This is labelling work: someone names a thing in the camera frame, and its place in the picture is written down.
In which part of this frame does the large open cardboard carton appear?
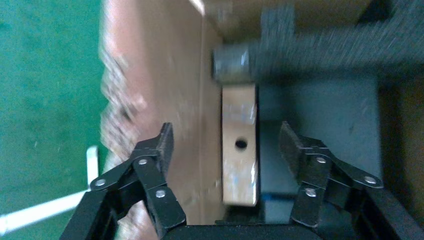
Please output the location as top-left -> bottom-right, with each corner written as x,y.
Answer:
99,0 -> 424,240

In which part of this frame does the grey foam sheet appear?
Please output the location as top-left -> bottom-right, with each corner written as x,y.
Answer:
256,77 -> 382,226

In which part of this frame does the white pipe frame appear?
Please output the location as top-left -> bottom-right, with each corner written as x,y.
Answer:
0,145 -> 100,236

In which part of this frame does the black foam block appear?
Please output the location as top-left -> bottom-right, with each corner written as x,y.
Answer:
211,4 -> 424,84

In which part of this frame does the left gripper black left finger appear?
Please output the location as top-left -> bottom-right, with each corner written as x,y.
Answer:
89,122 -> 187,238

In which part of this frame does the small cardboard box with hole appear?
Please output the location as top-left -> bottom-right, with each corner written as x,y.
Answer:
221,84 -> 260,207

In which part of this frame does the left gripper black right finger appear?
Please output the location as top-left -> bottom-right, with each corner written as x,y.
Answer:
278,120 -> 384,229

